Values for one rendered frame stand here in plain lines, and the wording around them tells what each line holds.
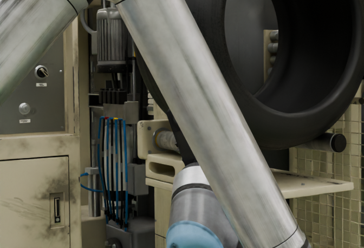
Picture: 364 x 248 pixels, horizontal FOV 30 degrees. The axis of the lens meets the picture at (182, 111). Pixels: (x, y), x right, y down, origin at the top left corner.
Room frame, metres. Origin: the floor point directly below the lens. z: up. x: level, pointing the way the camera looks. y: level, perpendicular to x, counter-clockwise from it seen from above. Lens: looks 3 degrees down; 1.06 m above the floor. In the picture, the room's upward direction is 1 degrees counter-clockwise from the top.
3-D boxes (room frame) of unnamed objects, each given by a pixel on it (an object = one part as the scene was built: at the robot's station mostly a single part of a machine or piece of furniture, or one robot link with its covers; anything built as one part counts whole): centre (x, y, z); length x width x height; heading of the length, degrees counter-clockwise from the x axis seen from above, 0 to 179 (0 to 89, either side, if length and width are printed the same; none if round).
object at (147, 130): (1.81, -0.06, 0.90); 0.40 x 0.03 x 0.10; 121
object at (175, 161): (1.58, -0.04, 0.84); 0.36 x 0.09 x 0.06; 31
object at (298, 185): (1.65, -0.16, 0.80); 0.37 x 0.36 x 0.02; 121
